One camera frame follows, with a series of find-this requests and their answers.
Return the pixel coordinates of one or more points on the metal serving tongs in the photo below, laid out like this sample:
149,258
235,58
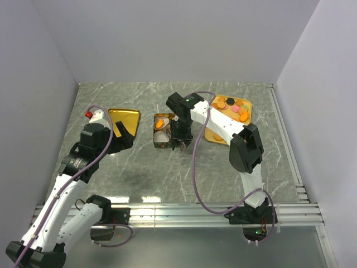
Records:
182,146

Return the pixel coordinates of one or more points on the round orange biscuit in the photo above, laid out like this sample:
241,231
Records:
217,137

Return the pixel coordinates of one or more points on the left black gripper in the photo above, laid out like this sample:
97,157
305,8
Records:
123,142

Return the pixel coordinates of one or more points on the aluminium mounting rail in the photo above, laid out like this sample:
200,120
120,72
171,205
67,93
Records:
160,215

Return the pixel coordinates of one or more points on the yellow cookie tray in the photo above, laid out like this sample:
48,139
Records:
243,115

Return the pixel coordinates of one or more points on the white paper cup top-left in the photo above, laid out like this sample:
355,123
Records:
167,121

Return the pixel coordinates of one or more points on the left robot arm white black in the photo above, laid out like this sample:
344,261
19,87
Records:
49,238

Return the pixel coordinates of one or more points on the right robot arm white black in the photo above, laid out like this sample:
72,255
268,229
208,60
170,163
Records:
244,141

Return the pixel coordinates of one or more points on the black sandwich cookie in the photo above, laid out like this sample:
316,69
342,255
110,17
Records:
230,101

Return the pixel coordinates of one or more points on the orange shaped cookie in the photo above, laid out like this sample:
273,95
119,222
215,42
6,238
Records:
160,123

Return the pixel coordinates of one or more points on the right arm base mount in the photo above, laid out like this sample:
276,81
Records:
246,215

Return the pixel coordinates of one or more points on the gold tin lid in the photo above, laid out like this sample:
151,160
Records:
129,118

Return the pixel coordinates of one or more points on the white paper cup centre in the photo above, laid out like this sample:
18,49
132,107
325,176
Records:
167,131

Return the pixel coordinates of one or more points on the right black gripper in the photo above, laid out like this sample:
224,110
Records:
186,138

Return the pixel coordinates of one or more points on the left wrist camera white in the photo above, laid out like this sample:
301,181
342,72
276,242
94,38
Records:
97,116

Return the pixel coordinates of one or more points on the pink round cookie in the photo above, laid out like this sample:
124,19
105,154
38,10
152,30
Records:
235,108

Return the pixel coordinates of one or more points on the green cookie tin box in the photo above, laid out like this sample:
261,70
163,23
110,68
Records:
163,145

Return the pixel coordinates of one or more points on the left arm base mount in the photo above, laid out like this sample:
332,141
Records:
109,215

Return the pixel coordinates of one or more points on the white paper cup bottom-left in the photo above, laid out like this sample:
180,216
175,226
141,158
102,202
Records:
160,137

